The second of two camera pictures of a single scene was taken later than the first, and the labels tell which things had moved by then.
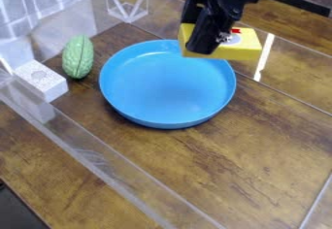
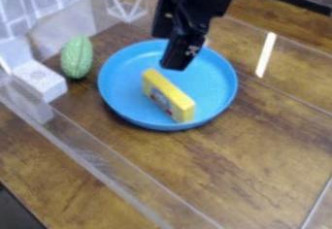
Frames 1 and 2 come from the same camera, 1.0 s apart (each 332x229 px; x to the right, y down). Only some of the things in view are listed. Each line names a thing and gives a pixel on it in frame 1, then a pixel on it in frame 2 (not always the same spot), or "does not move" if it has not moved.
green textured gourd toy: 78,56 does not move
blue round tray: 160,90 does not move
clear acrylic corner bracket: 125,11 does not move
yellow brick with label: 240,44 -> 168,98
